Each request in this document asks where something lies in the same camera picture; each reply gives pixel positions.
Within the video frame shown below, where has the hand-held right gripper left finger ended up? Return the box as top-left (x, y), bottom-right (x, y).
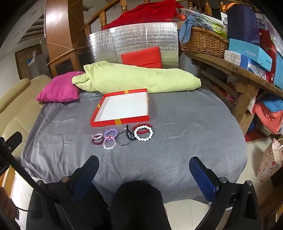
top-left (27, 155), bottom-right (100, 223)

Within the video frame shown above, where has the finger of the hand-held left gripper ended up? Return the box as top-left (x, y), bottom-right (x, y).
top-left (0, 131), bottom-right (23, 155)

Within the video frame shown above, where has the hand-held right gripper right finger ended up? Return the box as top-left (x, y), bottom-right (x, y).
top-left (189, 156), bottom-right (262, 230)

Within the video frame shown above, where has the large pink white bead bracelet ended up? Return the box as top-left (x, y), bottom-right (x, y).
top-left (103, 137), bottom-right (117, 150)

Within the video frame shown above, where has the silver metal bangle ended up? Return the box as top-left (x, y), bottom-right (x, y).
top-left (116, 131), bottom-right (130, 146)

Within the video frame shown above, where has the red shallow gift box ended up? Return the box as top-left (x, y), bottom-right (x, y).
top-left (89, 88), bottom-right (150, 128)

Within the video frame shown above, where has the black hair tie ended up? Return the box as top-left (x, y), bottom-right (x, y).
top-left (123, 124), bottom-right (137, 141)

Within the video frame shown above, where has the red bead bracelet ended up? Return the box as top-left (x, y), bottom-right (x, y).
top-left (132, 124), bottom-right (152, 135)

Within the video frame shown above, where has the beige sofa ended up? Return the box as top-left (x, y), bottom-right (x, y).
top-left (0, 74), bottom-right (53, 177)

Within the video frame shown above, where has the grey blanket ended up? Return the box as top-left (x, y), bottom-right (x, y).
top-left (21, 85), bottom-right (247, 199)

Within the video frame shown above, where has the floral paper bag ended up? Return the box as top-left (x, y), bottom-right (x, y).
top-left (256, 138), bottom-right (283, 183)

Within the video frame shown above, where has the magenta pillow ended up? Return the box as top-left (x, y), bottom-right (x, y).
top-left (36, 71), bottom-right (85, 103)

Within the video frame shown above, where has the stack of folded cloths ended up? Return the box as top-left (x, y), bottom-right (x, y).
top-left (252, 95), bottom-right (283, 135)

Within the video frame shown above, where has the wooden side cabinet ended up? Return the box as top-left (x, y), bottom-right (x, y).
top-left (47, 47), bottom-right (89, 78)

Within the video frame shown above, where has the wooden bench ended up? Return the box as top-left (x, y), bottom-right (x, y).
top-left (182, 50), bottom-right (283, 135)

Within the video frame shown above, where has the light green quilt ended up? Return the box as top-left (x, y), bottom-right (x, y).
top-left (72, 62), bottom-right (201, 93)

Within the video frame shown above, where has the white blue carton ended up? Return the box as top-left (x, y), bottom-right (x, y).
top-left (248, 59), bottom-right (268, 79)

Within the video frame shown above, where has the white patterned box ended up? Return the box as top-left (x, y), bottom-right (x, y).
top-left (224, 50), bottom-right (249, 68)

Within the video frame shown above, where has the brown wooden pillar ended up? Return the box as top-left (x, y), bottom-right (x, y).
top-left (45, 0), bottom-right (83, 51)

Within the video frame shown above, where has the light blue cardboard box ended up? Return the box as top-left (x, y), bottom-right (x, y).
top-left (228, 39), bottom-right (273, 71)

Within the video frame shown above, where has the red cushion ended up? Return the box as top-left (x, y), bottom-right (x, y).
top-left (121, 46), bottom-right (163, 69)

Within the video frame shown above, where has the wicker basket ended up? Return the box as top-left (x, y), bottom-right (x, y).
top-left (180, 27), bottom-right (229, 58)

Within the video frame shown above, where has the red bag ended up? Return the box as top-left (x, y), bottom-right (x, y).
top-left (259, 29), bottom-right (278, 83)

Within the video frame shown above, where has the blue cloth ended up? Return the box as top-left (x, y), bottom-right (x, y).
top-left (179, 15), bottom-right (199, 43)

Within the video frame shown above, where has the silver insulation mat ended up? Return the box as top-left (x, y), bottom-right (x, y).
top-left (87, 22), bottom-right (179, 69)

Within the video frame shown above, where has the dark blue bag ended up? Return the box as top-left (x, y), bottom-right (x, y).
top-left (227, 4), bottom-right (261, 47)

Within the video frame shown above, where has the red cloth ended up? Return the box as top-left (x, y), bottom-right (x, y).
top-left (100, 0), bottom-right (184, 30)

